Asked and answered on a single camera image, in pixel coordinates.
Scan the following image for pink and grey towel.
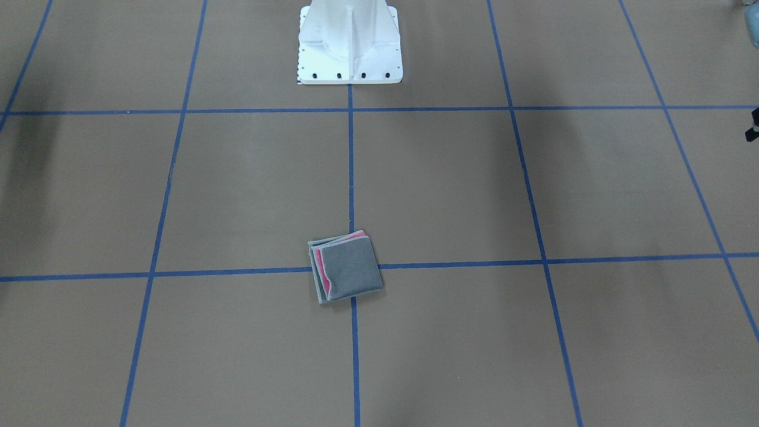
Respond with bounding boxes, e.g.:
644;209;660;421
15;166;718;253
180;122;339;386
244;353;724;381
307;230;385;304

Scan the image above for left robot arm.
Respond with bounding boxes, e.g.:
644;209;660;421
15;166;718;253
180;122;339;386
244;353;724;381
740;1;758;142

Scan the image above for white pedestal base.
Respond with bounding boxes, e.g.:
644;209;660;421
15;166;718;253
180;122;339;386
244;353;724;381
296;1;404;85

